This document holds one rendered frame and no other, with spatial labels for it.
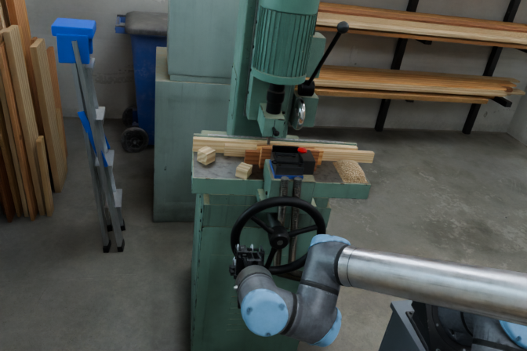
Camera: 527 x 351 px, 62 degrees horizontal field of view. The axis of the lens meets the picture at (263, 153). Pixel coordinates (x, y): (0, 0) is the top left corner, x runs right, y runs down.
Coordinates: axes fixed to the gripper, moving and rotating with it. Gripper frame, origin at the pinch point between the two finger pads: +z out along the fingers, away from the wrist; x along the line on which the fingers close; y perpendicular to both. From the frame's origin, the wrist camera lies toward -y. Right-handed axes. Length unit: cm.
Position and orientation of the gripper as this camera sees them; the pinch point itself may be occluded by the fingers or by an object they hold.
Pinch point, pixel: (241, 258)
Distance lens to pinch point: 128.8
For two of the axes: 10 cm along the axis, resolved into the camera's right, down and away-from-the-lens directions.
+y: 0.8, -9.9, -1.4
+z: -1.7, -1.5, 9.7
